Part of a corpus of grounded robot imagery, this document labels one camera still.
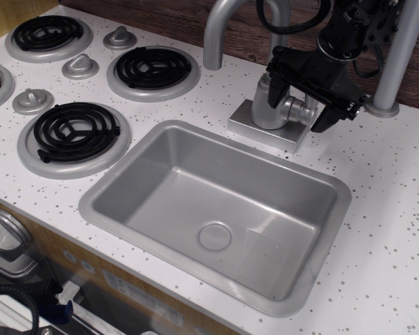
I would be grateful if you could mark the grey stove knob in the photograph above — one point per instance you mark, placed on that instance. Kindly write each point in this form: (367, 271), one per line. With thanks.
(80, 68)
(119, 39)
(32, 102)

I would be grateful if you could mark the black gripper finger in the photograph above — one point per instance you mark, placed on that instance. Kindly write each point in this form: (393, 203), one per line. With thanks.
(327, 119)
(278, 88)

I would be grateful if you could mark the back black stove burner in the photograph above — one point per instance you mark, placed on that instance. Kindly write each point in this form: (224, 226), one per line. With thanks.
(49, 38)

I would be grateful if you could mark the grey middle stove knob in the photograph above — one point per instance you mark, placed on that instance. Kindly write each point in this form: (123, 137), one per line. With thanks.
(80, 68)

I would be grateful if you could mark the black stove burner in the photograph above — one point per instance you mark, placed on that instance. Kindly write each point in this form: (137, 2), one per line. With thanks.
(73, 140)
(153, 74)
(49, 38)

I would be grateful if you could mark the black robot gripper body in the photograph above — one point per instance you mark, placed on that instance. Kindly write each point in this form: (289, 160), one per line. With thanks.
(319, 76)

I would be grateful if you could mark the blue clamp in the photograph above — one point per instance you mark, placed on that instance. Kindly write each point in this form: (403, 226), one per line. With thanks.
(63, 313)

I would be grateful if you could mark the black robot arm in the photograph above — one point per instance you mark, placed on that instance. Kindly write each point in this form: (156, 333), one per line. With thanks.
(353, 27)

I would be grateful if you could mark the silver faucet lever handle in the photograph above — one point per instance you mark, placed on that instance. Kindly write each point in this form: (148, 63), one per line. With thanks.
(299, 111)

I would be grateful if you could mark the grey sink basin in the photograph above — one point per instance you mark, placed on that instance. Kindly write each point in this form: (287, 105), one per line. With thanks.
(253, 225)

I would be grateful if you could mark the front black stove burner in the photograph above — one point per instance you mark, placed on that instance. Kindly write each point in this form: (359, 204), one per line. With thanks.
(73, 140)

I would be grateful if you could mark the grey back stove knob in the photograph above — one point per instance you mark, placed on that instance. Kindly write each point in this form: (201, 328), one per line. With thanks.
(119, 39)

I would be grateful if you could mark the grey vertical support pole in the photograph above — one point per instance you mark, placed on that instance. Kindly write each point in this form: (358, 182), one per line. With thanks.
(384, 104)

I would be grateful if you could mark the silver round oven dial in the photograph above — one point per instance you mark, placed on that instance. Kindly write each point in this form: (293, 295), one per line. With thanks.
(14, 237)

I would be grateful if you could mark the middle black stove burner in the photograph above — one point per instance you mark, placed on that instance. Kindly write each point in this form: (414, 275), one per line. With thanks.
(153, 74)

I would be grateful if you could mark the grey front stove knob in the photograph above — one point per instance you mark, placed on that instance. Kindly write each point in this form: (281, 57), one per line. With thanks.
(32, 102)

